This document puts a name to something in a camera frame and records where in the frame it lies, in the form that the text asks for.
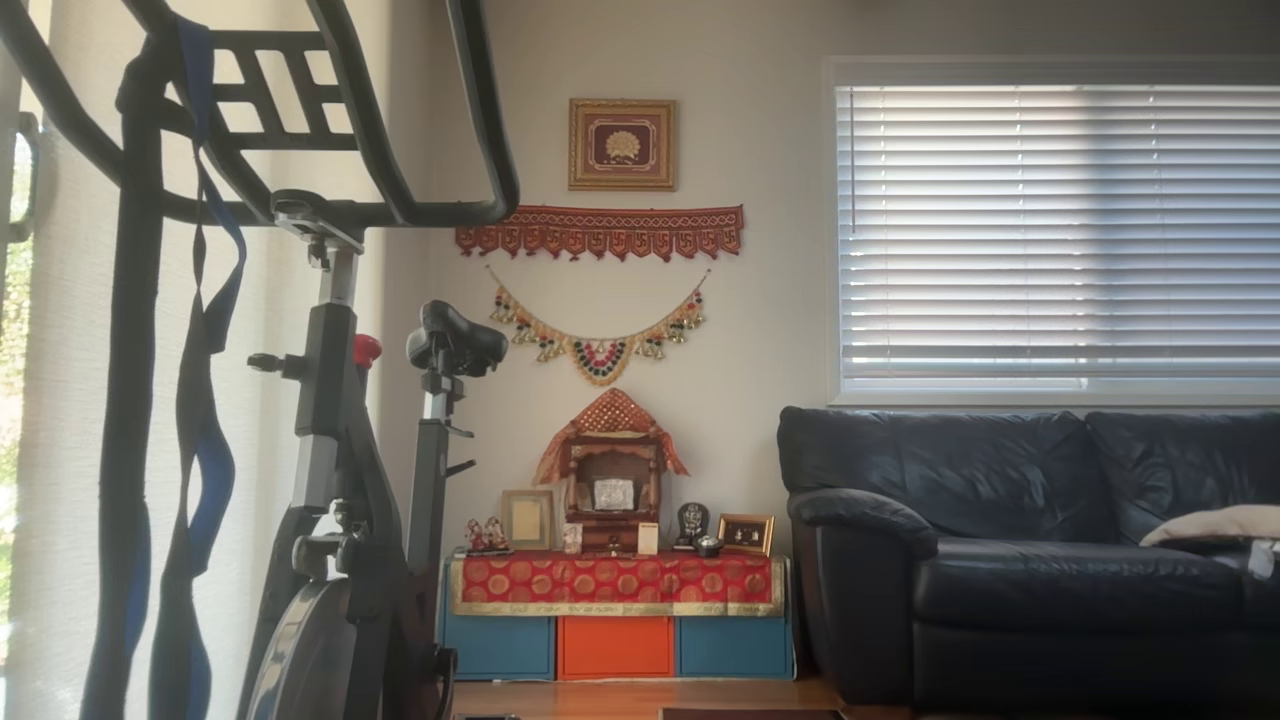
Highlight small gold picture frame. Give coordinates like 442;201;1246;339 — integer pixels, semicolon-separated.
717;513;776;558

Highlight red gold patterned cloth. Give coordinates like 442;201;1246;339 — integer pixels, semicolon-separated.
448;553;787;617

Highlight white window blind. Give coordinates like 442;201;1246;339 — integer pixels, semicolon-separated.
828;58;1280;406

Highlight pale picture frame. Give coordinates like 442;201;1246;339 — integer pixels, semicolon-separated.
500;488;556;552

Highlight small figurines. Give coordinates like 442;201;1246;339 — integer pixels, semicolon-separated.
463;517;513;556

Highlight wooden shrine with canopy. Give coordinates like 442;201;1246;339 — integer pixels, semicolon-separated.
532;388;691;556

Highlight red embroidered wall hanging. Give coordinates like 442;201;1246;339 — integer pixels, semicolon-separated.
455;204;746;264

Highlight black exercise bike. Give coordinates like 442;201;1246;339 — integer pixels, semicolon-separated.
0;0;521;720

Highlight beige cushion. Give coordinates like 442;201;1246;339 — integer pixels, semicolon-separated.
1140;504;1280;549

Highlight beaded garland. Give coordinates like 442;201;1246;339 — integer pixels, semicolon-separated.
485;265;713;388

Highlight blue and orange cabinet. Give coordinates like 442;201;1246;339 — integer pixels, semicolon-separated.
438;558;796;683

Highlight sheer white curtain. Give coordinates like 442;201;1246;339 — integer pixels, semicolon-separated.
20;0;391;720

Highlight blue black strap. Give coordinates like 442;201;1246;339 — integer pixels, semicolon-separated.
80;40;166;720
150;15;249;720

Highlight gold framed wall picture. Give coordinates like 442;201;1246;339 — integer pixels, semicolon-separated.
568;97;679;193

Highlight black leather sofa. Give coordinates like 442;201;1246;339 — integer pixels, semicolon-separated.
777;405;1280;716

